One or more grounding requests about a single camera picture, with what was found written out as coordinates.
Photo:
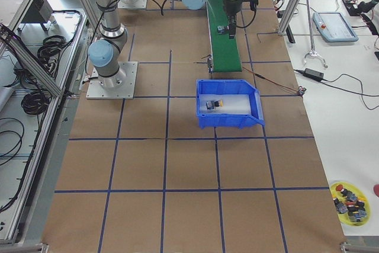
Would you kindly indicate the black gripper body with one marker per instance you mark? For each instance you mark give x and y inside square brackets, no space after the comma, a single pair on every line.
[233,7]

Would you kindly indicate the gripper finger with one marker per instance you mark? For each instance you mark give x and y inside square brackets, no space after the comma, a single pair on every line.
[232,26]

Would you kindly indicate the red push button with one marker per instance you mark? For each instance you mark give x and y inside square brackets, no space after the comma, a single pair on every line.
[222,29]

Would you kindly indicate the yellow push button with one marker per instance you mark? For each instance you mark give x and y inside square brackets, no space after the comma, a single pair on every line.
[212,105]

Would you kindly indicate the green conveyor belt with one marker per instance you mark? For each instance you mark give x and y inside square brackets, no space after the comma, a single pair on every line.
[224,52]

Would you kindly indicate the right white foam pad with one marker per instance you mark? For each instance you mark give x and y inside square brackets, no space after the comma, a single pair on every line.
[232,104]

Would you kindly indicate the right blue bin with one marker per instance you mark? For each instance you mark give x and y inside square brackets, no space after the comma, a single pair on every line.
[230,86]

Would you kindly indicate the teach pendant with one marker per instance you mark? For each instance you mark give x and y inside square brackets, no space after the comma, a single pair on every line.
[334,28]

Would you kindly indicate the black power adapter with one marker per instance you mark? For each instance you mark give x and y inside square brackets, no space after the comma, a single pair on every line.
[313,74]

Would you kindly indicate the yellow plate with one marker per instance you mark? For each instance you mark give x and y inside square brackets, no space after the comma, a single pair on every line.
[351,204]

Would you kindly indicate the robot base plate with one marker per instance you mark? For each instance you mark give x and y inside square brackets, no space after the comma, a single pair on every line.
[122,85]

